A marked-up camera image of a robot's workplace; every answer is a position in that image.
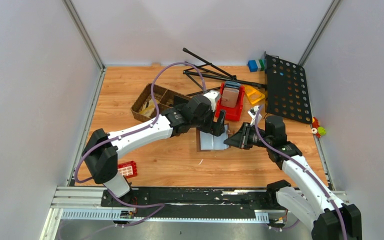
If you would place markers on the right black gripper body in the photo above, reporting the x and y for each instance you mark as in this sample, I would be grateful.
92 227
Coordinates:
253 138

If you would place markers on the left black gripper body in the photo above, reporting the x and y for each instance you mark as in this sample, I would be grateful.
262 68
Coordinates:
210 126

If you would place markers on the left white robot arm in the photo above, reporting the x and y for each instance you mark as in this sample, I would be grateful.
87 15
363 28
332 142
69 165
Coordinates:
103 150

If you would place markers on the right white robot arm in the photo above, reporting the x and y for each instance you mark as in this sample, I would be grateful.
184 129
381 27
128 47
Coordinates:
316 206

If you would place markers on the gold card in basket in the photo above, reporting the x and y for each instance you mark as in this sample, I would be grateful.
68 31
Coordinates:
147 108

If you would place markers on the red plastic bin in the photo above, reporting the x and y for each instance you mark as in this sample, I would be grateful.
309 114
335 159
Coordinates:
234 113

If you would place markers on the pink wallet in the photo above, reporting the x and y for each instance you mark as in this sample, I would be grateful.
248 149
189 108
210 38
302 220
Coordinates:
229 97

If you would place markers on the black folded tripod stand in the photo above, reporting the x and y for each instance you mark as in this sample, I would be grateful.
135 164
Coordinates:
211 71

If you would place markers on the black perforated metal tray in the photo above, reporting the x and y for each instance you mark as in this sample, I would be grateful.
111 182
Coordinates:
286 92

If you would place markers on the red green toy pieces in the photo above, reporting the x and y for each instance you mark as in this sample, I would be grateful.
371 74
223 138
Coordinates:
317 129

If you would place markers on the blue green toy block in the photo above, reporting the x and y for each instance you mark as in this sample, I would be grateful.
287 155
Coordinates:
256 65

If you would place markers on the woven wicker basket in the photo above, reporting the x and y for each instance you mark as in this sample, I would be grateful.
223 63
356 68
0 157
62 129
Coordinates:
165 99

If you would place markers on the red white small tray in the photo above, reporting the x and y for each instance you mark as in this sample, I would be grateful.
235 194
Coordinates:
128 169

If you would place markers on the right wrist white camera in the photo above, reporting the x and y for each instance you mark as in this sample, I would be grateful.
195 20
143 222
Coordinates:
255 115

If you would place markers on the wrist white camera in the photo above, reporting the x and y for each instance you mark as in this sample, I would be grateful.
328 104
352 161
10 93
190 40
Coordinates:
255 115
213 97

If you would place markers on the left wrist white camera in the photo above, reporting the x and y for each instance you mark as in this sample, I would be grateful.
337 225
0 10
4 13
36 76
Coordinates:
213 97

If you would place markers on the yellow plastic frame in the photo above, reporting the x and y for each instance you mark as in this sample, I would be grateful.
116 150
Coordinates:
253 95

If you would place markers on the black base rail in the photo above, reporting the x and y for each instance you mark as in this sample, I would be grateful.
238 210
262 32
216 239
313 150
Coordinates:
172 204

